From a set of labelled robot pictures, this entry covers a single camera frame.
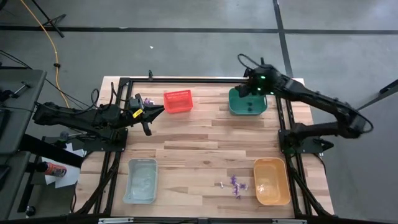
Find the orange spray can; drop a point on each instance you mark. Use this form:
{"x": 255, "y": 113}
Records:
{"x": 56, "y": 170}

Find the black diagonal beam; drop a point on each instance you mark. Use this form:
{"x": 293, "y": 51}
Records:
{"x": 53, "y": 152}

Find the white paper sheet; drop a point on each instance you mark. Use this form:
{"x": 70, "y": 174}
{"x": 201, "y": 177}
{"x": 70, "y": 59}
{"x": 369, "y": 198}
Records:
{"x": 70, "y": 177}

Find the grey side table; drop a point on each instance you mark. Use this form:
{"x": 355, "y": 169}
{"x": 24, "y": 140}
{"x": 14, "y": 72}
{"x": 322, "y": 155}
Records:
{"x": 18, "y": 124}

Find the black caster wheel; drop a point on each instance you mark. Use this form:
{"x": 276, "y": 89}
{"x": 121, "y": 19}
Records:
{"x": 30, "y": 211}

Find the grey round knob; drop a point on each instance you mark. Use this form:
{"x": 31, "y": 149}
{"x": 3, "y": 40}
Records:
{"x": 63, "y": 136}

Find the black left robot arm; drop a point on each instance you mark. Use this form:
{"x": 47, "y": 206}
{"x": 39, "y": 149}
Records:
{"x": 77, "y": 116}

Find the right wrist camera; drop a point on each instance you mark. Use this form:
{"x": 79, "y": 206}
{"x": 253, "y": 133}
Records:
{"x": 249, "y": 74}

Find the left wrist camera yellow sticker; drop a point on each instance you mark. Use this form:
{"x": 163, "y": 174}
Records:
{"x": 137, "y": 113}

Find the black tripod stand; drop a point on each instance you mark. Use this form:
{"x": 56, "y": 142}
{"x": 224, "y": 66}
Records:
{"x": 56, "y": 28}

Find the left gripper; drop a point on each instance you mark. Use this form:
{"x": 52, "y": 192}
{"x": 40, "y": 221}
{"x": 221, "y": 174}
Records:
{"x": 146, "y": 127}

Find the red plastic mesh basket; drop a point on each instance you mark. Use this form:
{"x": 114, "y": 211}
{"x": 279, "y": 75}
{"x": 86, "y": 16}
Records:
{"x": 177, "y": 102}

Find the silver metal bracket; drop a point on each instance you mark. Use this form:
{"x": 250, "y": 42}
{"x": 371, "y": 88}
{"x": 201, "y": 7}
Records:
{"x": 289, "y": 221}
{"x": 115, "y": 220}

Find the green plastic bin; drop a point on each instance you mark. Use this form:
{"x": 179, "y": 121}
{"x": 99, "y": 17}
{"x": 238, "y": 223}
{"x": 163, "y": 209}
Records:
{"x": 255, "y": 107}

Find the black slanted bar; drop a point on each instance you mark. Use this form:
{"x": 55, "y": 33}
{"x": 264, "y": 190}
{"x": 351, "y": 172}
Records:
{"x": 385, "y": 91}

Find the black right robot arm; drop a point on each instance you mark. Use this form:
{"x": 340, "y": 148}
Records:
{"x": 317, "y": 98}

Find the clear plastic bin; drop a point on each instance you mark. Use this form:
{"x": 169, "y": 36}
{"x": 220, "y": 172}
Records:
{"x": 141, "y": 182}

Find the orange plastic bin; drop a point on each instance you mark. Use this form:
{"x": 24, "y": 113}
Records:
{"x": 272, "y": 182}

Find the black frame hook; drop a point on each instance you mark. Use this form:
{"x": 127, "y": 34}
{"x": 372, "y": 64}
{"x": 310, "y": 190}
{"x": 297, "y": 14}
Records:
{"x": 150, "y": 74}

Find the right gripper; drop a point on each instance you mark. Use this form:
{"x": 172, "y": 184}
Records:
{"x": 255, "y": 85}

